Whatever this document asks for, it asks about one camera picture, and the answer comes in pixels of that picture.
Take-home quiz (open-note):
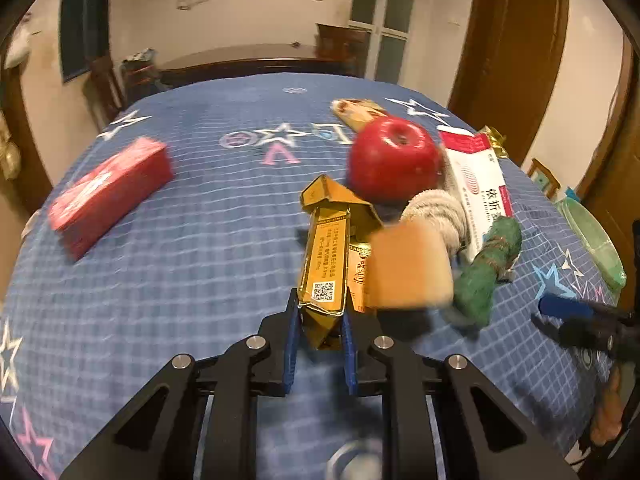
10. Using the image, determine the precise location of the red apple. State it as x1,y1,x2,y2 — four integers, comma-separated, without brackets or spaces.
348,116,445,204

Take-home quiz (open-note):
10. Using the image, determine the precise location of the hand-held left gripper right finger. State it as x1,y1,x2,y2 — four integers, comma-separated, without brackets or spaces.
340,310,581,480

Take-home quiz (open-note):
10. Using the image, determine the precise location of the brown cardboard box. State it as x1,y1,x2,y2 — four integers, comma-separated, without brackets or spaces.
331,98,388,133

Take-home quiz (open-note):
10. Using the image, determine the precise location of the white cloth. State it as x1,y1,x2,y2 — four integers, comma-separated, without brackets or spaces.
402,189,468,261

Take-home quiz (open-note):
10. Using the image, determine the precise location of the dark bag with red cord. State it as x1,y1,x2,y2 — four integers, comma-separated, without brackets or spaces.
121,48,162,103

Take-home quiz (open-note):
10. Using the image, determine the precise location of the gold cardboard box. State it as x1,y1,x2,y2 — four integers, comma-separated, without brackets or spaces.
298,175,386,351

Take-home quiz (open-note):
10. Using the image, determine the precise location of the white and red medicine box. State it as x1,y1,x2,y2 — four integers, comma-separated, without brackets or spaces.
437,127,516,263

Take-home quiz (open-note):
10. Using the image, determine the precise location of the person's right hand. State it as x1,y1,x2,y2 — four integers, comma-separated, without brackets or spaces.
590,364,628,447

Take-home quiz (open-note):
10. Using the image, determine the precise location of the yellow plastic bag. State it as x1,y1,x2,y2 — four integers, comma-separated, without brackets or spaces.
475,126,510,160

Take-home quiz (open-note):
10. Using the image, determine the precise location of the hanging white plastic bag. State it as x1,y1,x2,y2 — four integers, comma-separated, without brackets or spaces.
5,20,33,68

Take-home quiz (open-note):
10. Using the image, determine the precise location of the green knitted roll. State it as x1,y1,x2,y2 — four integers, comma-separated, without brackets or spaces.
452,217,523,331

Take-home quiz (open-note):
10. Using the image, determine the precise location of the panelled wooden door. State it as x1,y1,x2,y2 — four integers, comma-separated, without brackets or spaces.
575,35,640,221

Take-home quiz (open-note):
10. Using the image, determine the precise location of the dark wooden chair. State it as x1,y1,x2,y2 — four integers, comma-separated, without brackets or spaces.
316,22,373,78
82,55,126,128

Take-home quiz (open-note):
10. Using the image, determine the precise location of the small light wooden chair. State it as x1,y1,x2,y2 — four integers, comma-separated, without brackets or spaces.
527,157,561,200

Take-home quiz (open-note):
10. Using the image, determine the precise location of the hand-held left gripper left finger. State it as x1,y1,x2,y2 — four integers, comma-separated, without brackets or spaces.
60,287,303,480

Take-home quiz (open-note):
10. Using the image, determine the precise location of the dark wooden table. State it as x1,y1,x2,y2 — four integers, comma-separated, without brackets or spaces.
155,44,371,92

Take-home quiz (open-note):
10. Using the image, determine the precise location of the beige block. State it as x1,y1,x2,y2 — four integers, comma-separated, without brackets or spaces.
365,224,455,311

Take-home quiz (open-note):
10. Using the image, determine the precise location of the red tissue box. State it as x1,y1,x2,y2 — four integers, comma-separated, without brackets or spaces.
47,137,174,261

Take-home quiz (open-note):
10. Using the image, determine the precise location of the plain wooden door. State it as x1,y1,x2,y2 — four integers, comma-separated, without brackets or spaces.
446,0,571,166

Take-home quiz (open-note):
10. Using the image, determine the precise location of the dark window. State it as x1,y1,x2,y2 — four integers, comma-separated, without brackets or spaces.
59,0,113,83

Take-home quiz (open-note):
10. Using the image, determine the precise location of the hanging towel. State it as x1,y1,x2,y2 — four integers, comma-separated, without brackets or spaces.
0,110,21,181

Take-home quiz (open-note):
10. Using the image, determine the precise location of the frosted glass double door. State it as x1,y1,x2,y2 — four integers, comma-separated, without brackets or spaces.
348,0,421,83

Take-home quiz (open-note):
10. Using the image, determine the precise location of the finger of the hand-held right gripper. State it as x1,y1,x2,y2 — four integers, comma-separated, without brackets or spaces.
538,294,636,328
531,312,613,356

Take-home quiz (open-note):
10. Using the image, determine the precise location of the bin with green liner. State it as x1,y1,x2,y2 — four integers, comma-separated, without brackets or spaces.
555,195,628,291

